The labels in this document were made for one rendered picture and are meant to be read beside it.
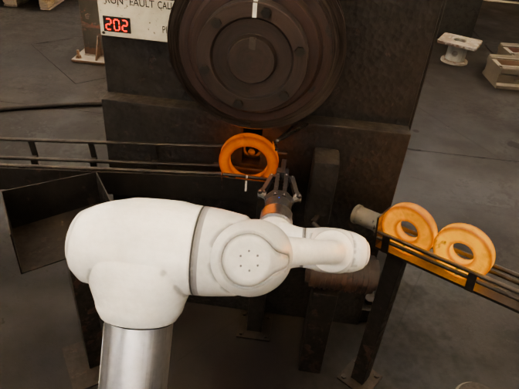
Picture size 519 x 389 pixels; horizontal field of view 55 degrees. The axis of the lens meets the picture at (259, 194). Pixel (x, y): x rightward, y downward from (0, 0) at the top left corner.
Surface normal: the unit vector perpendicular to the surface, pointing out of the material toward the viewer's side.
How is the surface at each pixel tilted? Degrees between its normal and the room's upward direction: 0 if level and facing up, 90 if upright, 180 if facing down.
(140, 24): 90
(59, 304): 0
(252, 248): 55
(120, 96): 0
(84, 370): 0
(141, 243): 47
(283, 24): 90
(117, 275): 64
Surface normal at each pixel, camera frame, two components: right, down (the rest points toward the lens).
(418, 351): 0.07, -0.81
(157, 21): -0.11, 0.57
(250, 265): 0.09, -0.05
